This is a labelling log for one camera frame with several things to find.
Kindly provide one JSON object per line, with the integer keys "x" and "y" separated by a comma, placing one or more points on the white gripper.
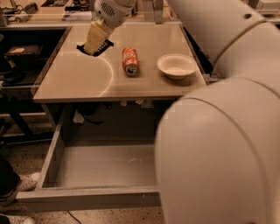
{"x": 113, "y": 12}

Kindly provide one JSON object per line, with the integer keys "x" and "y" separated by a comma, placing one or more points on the dark blue rxbar snack bar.
{"x": 102, "y": 48}

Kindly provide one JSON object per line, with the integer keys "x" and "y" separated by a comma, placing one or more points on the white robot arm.
{"x": 217, "y": 149}

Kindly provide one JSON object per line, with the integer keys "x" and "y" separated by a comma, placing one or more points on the open grey drawer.
{"x": 102, "y": 166}

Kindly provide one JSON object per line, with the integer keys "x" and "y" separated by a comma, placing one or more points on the orange soda can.
{"x": 130, "y": 62}

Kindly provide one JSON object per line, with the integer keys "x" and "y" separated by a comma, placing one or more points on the white bowl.
{"x": 176, "y": 66}

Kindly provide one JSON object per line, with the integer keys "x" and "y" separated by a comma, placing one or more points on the white sneaker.
{"x": 24, "y": 183}

